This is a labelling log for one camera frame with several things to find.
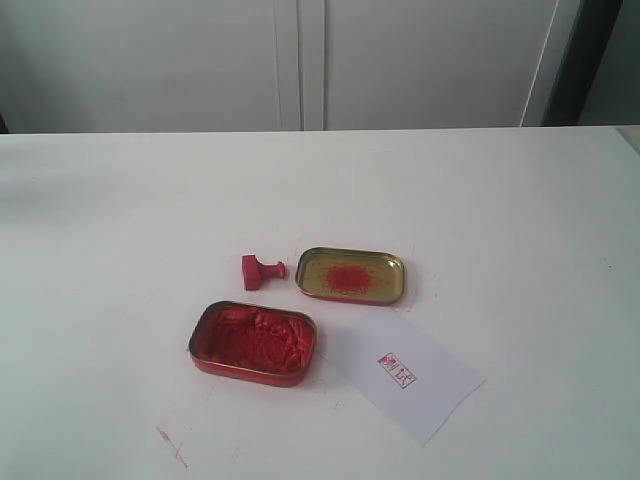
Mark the gold tin lid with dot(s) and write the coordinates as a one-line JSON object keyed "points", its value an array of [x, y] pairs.
{"points": [[351, 276]]}

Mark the red plastic stamp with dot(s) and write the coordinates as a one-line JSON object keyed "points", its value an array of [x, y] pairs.
{"points": [[256, 273]]}

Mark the red ink tin base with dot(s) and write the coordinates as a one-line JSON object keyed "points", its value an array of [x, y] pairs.
{"points": [[254, 343]]}

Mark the dark vertical post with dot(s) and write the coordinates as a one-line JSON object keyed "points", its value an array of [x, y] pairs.
{"points": [[580, 63]]}

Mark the white cabinet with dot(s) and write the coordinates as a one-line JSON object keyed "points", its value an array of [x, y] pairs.
{"points": [[146, 66]]}

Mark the white paper sheet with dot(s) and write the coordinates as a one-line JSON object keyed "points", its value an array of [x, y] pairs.
{"points": [[405, 373]]}

